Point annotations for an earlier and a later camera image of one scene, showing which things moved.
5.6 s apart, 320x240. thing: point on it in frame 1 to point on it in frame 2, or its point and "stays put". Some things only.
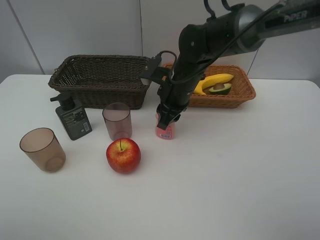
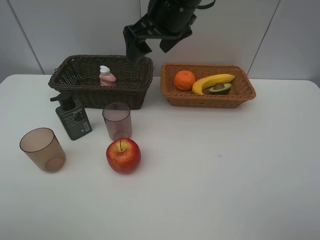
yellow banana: (211, 80) stays put
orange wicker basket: (242, 90) stays put
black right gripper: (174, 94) to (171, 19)
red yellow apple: (123, 155) stays put
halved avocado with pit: (220, 88) stays put
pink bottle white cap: (169, 134) to (107, 79)
